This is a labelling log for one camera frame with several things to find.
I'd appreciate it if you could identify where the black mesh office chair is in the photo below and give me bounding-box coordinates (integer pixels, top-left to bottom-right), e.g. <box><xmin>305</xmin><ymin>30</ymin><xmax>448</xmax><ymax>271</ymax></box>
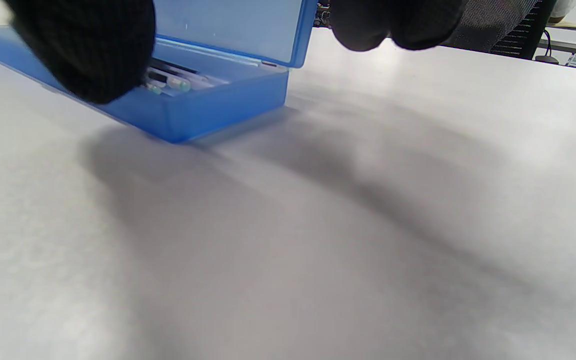
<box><xmin>440</xmin><ymin>0</ymin><xmax>559</xmax><ymax>61</ymax></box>

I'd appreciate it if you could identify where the group of black pen refills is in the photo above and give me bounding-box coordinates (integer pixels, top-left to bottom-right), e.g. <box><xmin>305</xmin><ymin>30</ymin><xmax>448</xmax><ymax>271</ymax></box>
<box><xmin>140</xmin><ymin>57</ymin><xmax>231</xmax><ymax>97</ymax></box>

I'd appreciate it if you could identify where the person's right hand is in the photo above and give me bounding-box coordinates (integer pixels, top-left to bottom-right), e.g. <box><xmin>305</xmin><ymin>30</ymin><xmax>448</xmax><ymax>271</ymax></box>
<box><xmin>3</xmin><ymin>0</ymin><xmax>469</xmax><ymax>105</ymax></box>

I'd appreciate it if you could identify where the white background desk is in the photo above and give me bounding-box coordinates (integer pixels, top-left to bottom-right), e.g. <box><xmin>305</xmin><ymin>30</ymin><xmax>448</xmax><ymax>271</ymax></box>
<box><xmin>535</xmin><ymin>22</ymin><xmax>576</xmax><ymax>73</ymax></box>

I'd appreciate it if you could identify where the blue stationery box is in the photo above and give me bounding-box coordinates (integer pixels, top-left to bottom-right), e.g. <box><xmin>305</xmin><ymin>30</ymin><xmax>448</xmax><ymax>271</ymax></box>
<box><xmin>0</xmin><ymin>0</ymin><xmax>319</xmax><ymax>144</ymax></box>

